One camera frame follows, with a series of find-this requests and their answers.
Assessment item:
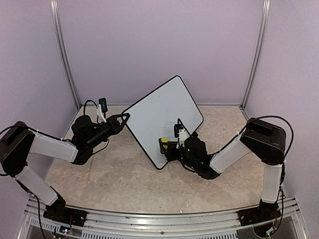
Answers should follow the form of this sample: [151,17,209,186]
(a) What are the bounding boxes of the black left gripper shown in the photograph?
[86,113,130,150]

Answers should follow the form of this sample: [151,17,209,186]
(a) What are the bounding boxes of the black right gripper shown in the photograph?
[159,142,198,172]

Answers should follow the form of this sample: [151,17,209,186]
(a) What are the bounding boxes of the black framed whiteboard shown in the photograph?
[122,75,204,170]

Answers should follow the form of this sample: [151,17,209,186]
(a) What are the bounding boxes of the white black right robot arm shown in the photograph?
[159,117,287,221]

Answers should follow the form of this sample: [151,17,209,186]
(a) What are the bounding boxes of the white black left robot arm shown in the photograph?
[0,113,130,222]

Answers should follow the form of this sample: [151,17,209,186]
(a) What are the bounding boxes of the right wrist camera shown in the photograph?
[174,124,187,149]

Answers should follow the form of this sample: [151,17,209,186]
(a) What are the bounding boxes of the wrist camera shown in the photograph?
[174,124,187,149]
[97,98,108,122]

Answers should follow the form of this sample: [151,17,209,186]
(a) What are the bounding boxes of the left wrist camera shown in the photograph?
[97,98,108,122]

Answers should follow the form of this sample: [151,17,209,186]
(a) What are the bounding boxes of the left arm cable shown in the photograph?
[83,99,100,118]

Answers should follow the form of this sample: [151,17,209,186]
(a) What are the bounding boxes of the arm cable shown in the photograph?
[83,99,100,118]
[246,115,295,165]

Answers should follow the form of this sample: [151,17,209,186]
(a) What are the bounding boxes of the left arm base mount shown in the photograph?
[43,206,87,227]

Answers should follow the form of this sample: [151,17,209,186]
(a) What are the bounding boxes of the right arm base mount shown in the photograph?
[238,207,281,227]

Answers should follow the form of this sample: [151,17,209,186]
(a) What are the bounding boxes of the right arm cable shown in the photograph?
[246,115,295,165]

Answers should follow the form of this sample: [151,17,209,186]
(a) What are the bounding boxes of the front aluminium rail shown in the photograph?
[23,196,306,239]

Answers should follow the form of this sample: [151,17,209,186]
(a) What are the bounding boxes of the left aluminium frame post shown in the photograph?
[50,0,81,110]

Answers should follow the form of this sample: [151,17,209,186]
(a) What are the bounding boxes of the aluminium frame post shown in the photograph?
[240,0,271,111]
[50,0,81,110]

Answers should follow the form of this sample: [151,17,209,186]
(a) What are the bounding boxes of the right aluminium frame post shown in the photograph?
[240,0,271,111]

